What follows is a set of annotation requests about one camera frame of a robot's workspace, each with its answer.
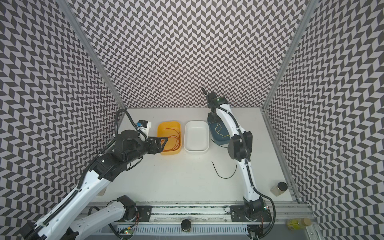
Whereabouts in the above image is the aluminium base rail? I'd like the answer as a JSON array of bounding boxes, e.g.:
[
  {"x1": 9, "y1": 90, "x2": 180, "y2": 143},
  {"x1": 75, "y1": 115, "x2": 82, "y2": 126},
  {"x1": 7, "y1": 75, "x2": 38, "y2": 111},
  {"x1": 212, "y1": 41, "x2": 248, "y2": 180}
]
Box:
[{"x1": 91, "y1": 202, "x2": 317, "y2": 239}]

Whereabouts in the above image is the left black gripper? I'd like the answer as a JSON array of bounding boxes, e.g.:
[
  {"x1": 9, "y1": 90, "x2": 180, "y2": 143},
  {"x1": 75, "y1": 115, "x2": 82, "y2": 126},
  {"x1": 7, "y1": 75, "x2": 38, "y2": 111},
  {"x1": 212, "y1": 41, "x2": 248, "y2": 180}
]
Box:
[{"x1": 122, "y1": 134, "x2": 169, "y2": 164}]

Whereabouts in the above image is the yellow plastic tray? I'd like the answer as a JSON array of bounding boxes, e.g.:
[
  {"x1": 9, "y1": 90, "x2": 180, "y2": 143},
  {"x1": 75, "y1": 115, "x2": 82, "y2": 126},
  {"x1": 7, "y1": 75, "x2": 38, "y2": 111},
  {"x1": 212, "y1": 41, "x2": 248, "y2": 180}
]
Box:
[{"x1": 157, "y1": 121, "x2": 182, "y2": 156}]

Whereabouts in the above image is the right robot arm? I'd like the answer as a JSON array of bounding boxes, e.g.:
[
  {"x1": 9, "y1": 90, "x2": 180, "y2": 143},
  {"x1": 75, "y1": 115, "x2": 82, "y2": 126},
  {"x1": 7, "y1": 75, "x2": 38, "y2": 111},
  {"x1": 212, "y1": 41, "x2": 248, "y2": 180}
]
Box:
[{"x1": 201, "y1": 88, "x2": 271, "y2": 222}]

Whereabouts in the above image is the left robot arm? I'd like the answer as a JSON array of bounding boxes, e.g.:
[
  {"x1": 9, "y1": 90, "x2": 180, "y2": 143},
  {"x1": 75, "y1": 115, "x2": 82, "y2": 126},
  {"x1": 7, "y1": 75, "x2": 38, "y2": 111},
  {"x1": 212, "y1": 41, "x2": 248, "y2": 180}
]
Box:
[{"x1": 20, "y1": 109, "x2": 168, "y2": 240}]

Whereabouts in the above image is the white plastic tray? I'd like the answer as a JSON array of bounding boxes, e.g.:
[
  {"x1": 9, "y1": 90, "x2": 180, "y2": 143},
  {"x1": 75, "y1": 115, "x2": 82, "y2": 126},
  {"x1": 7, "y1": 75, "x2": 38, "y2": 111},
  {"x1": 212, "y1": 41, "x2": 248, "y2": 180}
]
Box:
[{"x1": 184, "y1": 121, "x2": 210, "y2": 154}]

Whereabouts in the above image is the black round knob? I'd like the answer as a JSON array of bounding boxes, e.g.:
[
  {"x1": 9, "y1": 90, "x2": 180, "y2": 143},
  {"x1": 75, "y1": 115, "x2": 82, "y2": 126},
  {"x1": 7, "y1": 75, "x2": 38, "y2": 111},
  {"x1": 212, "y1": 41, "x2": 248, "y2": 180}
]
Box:
[{"x1": 181, "y1": 219, "x2": 192, "y2": 232}]

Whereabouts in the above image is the small jar dark lid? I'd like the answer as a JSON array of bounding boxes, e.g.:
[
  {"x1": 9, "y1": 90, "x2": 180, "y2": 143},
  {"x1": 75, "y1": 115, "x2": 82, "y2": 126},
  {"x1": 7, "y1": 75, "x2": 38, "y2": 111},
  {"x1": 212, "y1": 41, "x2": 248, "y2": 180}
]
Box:
[{"x1": 271, "y1": 182, "x2": 288, "y2": 197}]

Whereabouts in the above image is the black cable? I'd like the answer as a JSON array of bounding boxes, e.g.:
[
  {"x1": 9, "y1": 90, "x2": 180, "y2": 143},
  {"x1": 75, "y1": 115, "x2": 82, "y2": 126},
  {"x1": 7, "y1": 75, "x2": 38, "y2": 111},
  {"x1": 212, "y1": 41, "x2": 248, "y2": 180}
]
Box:
[{"x1": 210, "y1": 161, "x2": 238, "y2": 180}]

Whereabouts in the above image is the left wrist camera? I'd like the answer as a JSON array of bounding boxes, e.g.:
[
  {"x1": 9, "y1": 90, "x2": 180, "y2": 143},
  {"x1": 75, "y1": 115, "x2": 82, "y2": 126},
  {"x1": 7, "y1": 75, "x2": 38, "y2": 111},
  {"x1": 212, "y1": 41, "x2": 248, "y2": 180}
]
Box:
[{"x1": 137, "y1": 120, "x2": 152, "y2": 136}]

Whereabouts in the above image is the yellow cable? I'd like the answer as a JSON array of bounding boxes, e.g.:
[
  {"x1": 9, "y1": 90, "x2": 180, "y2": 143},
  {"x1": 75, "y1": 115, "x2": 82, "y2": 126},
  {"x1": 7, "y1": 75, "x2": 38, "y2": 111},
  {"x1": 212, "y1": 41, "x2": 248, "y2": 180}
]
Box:
[{"x1": 213, "y1": 119, "x2": 231, "y2": 139}]

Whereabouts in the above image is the dark teal plastic tray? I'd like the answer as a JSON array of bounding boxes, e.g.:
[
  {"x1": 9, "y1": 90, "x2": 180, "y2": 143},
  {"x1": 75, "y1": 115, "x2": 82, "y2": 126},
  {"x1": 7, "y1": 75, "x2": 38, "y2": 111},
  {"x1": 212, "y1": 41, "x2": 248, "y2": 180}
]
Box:
[{"x1": 207, "y1": 117, "x2": 231, "y2": 146}]

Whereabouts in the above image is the yellow bottle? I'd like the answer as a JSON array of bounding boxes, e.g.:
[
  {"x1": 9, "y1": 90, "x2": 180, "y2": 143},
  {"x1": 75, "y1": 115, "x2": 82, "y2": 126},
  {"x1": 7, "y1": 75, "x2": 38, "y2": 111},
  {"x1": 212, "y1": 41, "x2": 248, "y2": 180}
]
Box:
[{"x1": 287, "y1": 218, "x2": 312, "y2": 230}]

